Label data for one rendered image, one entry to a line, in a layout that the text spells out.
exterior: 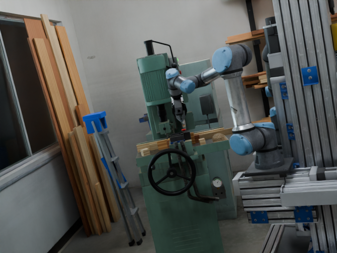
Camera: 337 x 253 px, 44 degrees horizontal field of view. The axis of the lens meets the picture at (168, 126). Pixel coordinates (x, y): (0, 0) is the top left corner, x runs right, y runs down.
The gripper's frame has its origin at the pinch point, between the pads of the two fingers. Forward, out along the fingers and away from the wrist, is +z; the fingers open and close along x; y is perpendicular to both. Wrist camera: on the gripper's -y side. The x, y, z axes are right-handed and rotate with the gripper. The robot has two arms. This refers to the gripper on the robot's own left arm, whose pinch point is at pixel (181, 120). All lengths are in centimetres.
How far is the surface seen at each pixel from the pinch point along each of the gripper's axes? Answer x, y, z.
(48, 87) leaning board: 114, 127, 31
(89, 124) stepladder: 76, 73, 42
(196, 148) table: -5.6, -8.0, 17.7
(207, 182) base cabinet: -8.2, -19.8, 38.1
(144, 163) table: 28.7, -9.4, 20.3
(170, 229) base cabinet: 21, -33, 60
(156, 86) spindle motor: 11.2, 20.7, -15.3
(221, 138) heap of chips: -22.4, -5.2, 16.1
